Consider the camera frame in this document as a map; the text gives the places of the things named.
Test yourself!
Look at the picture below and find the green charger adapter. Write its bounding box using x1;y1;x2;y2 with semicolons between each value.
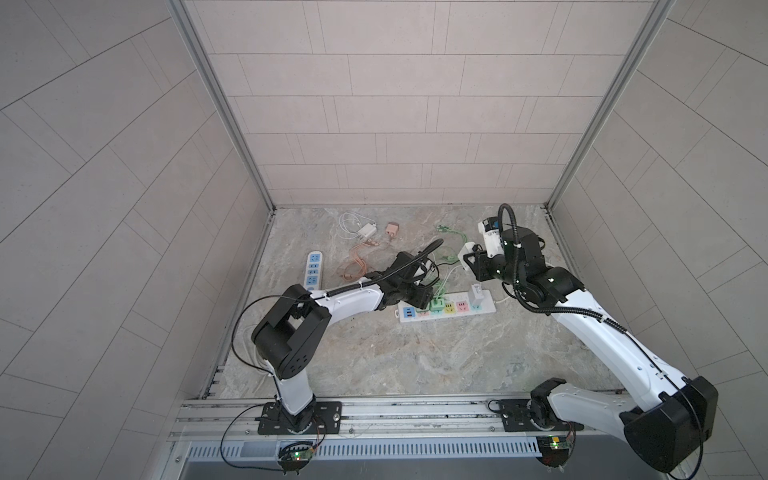
429;297;446;312

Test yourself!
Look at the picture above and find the white charger adapter with cable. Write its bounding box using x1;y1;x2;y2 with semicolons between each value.
467;283;486;306

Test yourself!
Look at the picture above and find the pink charging cable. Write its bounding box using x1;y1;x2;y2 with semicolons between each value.
335;241;382;282

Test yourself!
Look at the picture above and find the white multicolour socket power strip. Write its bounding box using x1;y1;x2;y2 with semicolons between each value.
395;290;497;323

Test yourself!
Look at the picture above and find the white blue socket power strip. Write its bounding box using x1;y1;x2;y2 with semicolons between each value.
303;251;323;291

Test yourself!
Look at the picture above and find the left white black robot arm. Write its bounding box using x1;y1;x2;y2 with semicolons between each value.
230;238;444;435

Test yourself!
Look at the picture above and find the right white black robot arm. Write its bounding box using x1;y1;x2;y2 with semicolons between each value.
461;203;719;475

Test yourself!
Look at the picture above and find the pink charger adapter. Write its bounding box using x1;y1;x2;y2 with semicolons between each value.
385;222;400;239

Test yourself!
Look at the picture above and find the right green circuit board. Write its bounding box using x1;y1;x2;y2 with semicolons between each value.
536;436;572;468

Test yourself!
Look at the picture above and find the green circuit board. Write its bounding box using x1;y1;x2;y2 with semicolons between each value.
536;436;572;468
277;441;316;474

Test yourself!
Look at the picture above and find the left green circuit board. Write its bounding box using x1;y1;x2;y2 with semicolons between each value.
277;441;316;474

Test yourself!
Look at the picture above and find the green charging cable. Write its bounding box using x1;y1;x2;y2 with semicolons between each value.
431;223;470;301

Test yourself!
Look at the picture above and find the aluminium mounting rail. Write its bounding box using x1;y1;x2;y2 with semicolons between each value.
169;386;636;441

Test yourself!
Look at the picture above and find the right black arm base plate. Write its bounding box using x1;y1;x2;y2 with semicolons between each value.
488;398;585;433

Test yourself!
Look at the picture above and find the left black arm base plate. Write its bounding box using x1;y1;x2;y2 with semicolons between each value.
258;400;342;436

